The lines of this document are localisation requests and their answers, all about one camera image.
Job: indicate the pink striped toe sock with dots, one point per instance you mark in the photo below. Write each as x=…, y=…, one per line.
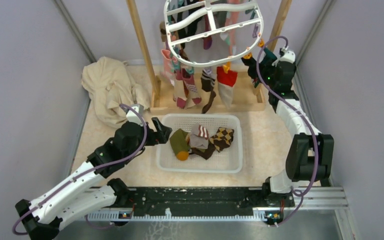
x=186, y=93

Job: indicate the grey sock with red stripes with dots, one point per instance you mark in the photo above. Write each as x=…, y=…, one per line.
x=199, y=137

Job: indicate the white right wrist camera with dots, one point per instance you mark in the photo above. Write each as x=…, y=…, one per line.
x=287, y=55

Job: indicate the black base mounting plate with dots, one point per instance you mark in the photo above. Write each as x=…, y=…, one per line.
x=201, y=201

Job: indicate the dark teal sock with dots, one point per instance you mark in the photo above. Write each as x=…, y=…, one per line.
x=269, y=58

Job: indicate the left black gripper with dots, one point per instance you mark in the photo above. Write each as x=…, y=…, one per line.
x=162, y=135

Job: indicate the green striped sock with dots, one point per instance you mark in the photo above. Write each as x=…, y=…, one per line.
x=179, y=144

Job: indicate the red and grey sock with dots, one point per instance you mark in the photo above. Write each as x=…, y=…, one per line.
x=226, y=82

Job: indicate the wooden hanger rack frame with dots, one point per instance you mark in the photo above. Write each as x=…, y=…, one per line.
x=245, y=98

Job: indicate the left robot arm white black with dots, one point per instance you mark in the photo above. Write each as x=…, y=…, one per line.
x=45, y=216

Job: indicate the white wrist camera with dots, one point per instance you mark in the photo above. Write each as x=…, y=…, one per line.
x=134, y=114
x=287, y=55

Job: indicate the aluminium rail frame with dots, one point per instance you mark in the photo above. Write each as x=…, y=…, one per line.
x=322, y=214

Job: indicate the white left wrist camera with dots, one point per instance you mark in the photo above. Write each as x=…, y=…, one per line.
x=134, y=114

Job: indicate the black sock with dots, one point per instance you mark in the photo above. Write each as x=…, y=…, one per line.
x=249, y=61

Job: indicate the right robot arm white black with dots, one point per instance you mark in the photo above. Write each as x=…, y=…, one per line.
x=311, y=152

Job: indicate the white plastic mesh basket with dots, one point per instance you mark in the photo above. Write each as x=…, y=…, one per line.
x=228, y=161

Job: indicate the white oval clip hanger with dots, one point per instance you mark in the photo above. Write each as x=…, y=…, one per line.
x=224, y=20

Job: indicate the brown yellow argyle sock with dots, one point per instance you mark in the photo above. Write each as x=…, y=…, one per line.
x=222, y=139

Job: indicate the beige crumpled cloth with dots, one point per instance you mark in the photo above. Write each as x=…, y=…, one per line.
x=109, y=83

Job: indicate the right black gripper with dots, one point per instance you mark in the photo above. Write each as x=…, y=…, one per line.
x=263, y=71

